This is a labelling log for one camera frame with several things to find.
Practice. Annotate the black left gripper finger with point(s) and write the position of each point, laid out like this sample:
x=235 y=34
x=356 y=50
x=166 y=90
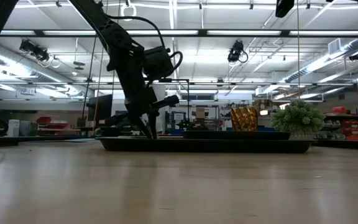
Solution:
x=143 y=127
x=154 y=126

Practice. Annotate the black round plate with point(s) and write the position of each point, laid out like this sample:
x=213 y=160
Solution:
x=216 y=135

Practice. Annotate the amber patterned cup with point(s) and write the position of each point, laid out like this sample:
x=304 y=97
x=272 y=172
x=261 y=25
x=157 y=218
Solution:
x=244 y=119

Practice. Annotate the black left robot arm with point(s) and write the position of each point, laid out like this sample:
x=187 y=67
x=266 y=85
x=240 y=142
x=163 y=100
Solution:
x=117 y=40

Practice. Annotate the black rectangular plastic tray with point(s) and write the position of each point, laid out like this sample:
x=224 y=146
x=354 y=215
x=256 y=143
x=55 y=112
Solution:
x=197 y=146

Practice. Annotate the blue sign board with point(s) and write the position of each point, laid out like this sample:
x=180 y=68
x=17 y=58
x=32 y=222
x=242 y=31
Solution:
x=178 y=117

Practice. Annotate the black monitor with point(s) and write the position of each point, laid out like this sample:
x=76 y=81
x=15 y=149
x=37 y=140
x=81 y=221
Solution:
x=99 y=107

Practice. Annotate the cardboard box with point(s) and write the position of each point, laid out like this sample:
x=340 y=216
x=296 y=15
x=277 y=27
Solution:
x=200 y=113

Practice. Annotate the overhead beam with light strips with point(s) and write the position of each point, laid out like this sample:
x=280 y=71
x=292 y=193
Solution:
x=202 y=32

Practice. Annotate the red storage bins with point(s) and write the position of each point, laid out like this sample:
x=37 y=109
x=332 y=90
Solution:
x=47 y=120

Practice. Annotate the green artificial potted plant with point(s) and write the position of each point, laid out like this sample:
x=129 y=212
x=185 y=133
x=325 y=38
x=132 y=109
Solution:
x=297 y=119

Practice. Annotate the red container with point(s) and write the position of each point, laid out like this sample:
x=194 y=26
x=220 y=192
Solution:
x=339 y=110

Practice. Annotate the white bin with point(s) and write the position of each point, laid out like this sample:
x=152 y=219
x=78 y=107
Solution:
x=13 y=127

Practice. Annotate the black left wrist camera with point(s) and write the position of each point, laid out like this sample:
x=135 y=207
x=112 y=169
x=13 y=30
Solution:
x=157 y=63

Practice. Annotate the black tubular stand frame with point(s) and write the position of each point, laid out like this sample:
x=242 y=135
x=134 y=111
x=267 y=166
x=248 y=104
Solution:
x=179 y=80

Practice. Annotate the silver ventilation duct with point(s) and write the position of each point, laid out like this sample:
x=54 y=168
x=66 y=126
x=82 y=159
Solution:
x=11 y=67
x=315 y=63

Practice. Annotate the black ceiling-hung camera rig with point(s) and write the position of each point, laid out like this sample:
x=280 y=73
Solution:
x=235 y=51
x=34 y=49
x=356 y=56

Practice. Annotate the black aluminium rig frame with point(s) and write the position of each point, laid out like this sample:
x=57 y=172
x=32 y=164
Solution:
x=346 y=144

